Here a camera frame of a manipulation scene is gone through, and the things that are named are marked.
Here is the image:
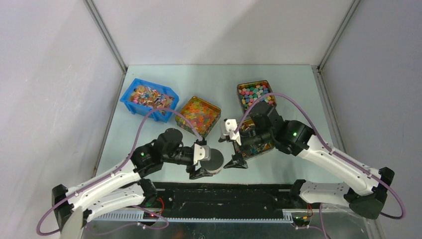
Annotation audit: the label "gold tin with lollipops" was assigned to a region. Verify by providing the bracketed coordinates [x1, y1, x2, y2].
[234, 119, 274, 161]

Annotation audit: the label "white jar lid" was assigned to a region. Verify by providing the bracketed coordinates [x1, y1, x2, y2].
[200, 148, 224, 169]

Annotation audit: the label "clear plastic jar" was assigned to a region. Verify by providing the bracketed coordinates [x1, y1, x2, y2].
[206, 167, 223, 175]

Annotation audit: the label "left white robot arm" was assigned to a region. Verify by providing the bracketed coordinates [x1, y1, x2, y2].
[52, 128, 224, 231]

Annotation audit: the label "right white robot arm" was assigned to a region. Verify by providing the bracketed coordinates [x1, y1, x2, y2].
[219, 103, 395, 220]

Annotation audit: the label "gold tin pastel candies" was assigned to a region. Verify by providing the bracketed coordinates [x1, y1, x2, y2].
[236, 80, 272, 113]

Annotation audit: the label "gold tin orange gummies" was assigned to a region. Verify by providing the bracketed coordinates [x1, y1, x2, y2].
[180, 96, 221, 138]

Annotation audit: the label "blue plastic candy bin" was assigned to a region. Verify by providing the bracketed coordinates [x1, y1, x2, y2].
[120, 78, 179, 123]

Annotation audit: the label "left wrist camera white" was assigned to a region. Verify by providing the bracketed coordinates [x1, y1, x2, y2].
[193, 143, 211, 165]

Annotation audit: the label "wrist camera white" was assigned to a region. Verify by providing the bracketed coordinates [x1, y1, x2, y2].
[193, 143, 211, 165]
[218, 119, 242, 146]

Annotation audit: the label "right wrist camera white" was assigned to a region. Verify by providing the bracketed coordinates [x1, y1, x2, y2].
[218, 119, 242, 146]

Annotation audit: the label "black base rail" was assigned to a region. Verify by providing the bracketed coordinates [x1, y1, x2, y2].
[91, 179, 317, 220]

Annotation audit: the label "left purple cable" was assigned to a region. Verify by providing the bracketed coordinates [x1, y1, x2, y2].
[35, 108, 205, 237]

